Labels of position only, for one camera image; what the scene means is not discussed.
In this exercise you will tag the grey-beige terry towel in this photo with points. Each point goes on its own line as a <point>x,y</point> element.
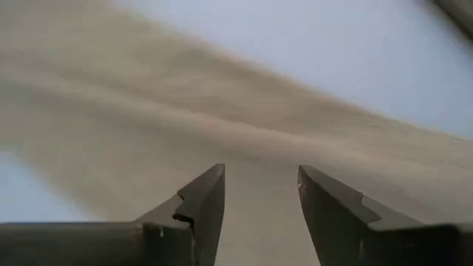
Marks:
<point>184,111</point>

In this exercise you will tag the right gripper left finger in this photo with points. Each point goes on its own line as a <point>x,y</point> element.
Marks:
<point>199,221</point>

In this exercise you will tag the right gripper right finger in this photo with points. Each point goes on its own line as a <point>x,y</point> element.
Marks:
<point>332,229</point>

